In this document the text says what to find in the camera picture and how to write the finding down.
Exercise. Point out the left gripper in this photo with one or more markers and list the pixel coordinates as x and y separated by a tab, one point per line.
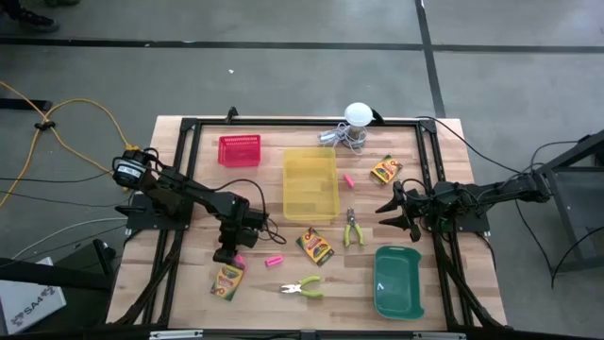
238	236

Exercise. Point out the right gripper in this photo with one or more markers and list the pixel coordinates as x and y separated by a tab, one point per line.
417	208

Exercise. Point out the pink eraser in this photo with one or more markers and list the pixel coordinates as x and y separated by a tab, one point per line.
241	262
349	181
274	261

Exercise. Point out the yellow-green pliers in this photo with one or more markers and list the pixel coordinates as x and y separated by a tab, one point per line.
351	217
295	288

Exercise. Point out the Crayola crayon box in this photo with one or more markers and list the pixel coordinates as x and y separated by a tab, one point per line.
386	170
314	246
226	283

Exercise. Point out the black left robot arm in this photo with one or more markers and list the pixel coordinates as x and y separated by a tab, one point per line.
189	191

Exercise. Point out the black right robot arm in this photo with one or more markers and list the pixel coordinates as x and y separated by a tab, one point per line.
495	191

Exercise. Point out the green plastic tray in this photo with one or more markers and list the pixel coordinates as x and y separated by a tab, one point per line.
396	283

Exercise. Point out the red plastic mesh basket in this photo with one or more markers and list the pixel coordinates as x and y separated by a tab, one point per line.
238	151

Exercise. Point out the yellow translucent plastic bin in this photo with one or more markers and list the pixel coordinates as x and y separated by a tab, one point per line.
309	184

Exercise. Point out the white dome lamp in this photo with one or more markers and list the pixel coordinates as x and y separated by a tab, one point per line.
358	114

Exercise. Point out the black metal stand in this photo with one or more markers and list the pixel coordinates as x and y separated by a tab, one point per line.
566	156

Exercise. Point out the white printed box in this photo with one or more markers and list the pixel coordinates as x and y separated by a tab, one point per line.
28	302

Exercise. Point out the black stand foot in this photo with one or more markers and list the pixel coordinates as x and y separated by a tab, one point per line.
23	104

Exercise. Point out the person's shoe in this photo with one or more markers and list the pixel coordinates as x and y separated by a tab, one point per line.
63	2
33	20

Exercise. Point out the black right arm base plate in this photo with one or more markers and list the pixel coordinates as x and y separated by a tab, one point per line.
467	225

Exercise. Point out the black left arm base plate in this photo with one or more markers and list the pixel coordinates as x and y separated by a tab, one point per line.
141	219

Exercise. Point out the black frame clamp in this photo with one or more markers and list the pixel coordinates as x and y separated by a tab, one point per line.
231	113
377	116

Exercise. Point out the silver metal bracket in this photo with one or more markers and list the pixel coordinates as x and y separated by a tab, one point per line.
175	334
439	335

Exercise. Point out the black aluminium table frame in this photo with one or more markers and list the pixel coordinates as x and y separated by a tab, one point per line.
307	122

